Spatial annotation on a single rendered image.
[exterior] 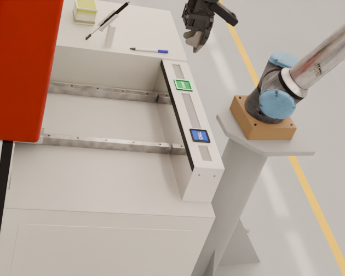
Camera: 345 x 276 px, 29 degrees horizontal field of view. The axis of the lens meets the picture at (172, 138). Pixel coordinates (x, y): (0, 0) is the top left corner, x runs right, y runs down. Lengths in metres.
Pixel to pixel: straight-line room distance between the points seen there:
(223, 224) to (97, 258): 0.77
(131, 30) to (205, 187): 0.73
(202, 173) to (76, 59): 0.64
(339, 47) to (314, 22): 3.33
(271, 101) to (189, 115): 0.27
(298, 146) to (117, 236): 0.78
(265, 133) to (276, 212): 1.10
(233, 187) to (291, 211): 0.95
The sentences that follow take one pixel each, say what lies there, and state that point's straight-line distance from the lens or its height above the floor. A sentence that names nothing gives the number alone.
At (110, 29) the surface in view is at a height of 1.04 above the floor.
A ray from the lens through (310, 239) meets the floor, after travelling 3.33.
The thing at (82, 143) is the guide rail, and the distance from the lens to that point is 2.05.
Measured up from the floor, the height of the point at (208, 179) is 0.91.
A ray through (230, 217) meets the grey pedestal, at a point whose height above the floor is 0.40.
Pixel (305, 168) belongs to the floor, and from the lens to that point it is 3.74.
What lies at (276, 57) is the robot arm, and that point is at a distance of 2.24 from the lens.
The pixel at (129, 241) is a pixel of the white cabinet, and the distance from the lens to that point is 1.98.
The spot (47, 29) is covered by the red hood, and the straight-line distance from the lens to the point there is 1.26.
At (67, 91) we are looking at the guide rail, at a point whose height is 0.83.
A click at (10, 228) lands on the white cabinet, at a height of 0.74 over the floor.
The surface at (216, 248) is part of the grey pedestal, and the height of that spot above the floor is 0.22.
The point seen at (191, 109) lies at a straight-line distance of 2.12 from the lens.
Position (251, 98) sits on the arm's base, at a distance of 2.34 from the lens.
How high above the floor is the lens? 2.14
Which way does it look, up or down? 37 degrees down
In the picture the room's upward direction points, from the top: 19 degrees clockwise
